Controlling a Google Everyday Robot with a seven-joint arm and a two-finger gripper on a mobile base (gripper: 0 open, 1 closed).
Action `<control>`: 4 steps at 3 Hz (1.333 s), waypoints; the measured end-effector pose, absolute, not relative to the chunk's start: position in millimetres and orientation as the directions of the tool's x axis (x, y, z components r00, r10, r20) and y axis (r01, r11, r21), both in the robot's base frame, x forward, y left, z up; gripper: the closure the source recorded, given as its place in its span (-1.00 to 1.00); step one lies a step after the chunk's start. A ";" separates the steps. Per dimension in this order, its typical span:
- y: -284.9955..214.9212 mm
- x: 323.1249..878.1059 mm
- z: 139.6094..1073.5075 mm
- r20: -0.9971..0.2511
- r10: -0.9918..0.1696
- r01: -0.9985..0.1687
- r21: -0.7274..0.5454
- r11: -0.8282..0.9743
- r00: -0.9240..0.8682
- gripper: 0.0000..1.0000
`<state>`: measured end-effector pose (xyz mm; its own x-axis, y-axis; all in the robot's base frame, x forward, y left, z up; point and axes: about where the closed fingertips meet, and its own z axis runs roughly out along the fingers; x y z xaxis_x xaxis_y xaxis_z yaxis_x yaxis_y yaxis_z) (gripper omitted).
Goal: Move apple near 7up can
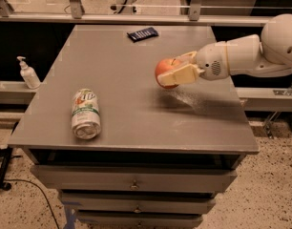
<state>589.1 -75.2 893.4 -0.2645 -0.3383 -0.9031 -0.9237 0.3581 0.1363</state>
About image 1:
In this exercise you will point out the dark blue snack packet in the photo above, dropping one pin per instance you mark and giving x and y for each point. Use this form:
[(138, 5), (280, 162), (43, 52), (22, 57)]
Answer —
[(142, 34)]

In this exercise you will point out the middle grey drawer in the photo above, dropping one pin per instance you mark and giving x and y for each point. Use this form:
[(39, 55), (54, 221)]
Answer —
[(137, 203)]

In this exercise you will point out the white pump dispenser bottle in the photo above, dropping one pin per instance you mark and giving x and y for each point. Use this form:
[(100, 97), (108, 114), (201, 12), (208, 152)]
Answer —
[(28, 73)]

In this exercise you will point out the metal railing frame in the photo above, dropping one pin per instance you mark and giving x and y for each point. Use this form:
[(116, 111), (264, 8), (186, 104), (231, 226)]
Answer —
[(246, 13)]

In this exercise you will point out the grey drawer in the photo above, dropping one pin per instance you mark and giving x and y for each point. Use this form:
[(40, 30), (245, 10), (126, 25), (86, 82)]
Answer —
[(134, 179), (138, 220), (137, 203)]

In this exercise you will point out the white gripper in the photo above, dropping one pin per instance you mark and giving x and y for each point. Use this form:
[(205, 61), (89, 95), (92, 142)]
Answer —
[(211, 62)]

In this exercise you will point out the black stand leg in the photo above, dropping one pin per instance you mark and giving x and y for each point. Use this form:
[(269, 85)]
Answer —
[(5, 155)]

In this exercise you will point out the bottom grey drawer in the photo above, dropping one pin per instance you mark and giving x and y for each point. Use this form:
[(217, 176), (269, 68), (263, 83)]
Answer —
[(138, 220)]

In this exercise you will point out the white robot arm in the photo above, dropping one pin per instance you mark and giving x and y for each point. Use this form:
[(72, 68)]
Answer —
[(268, 54)]

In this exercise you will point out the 7up can lying down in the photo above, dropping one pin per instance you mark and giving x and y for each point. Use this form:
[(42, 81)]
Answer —
[(85, 114)]

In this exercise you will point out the red apple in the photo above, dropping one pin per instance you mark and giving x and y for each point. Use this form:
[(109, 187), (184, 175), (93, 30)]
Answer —
[(164, 66)]

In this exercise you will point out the top grey drawer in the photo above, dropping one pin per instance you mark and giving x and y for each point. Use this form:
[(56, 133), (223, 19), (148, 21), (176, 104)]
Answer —
[(134, 179)]

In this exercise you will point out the grey drawer cabinet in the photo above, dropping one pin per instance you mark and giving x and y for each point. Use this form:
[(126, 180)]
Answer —
[(198, 126)]

